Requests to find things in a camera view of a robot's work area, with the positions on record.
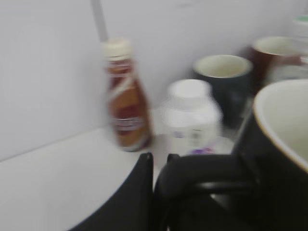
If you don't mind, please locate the black mug white interior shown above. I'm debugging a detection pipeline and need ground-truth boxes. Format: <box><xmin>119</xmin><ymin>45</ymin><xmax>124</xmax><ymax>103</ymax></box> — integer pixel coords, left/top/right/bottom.
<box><xmin>152</xmin><ymin>79</ymin><xmax>308</xmax><ymax>231</ymax></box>

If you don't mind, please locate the clear water bottle green label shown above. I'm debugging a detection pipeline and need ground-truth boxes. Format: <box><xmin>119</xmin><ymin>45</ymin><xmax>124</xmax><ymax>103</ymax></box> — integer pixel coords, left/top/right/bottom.
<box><xmin>292</xmin><ymin>14</ymin><xmax>308</xmax><ymax>55</ymax></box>

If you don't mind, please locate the white blueberry yogurt carton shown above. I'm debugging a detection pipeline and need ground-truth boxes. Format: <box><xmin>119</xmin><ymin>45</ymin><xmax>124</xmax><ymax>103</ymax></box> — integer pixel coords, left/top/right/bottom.
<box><xmin>161</xmin><ymin>79</ymin><xmax>222</xmax><ymax>156</ymax></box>

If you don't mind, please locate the brown drink bottle cream cap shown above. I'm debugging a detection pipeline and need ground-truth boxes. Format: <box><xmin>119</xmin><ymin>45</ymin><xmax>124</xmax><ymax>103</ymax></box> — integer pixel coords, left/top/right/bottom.
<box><xmin>102</xmin><ymin>38</ymin><xmax>153</xmax><ymax>152</ymax></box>

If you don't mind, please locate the dark red mug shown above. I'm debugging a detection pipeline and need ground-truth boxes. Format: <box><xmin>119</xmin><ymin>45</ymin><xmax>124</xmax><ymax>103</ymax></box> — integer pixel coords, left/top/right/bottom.
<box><xmin>251</xmin><ymin>36</ymin><xmax>308</xmax><ymax>94</ymax></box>

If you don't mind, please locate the dark grey mug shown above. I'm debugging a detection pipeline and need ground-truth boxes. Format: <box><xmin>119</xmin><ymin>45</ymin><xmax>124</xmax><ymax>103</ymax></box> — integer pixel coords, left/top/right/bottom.
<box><xmin>192</xmin><ymin>55</ymin><xmax>254</xmax><ymax>128</ymax></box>

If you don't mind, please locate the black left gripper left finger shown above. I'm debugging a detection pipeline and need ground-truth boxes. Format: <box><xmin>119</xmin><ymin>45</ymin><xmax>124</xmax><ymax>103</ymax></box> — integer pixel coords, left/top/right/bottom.
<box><xmin>71</xmin><ymin>153</ymin><xmax>154</xmax><ymax>231</ymax></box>

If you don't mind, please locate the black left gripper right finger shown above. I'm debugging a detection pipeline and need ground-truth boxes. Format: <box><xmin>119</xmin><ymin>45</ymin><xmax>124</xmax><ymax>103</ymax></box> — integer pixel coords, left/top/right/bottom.
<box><xmin>158</xmin><ymin>197</ymin><xmax>231</xmax><ymax>231</ymax></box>

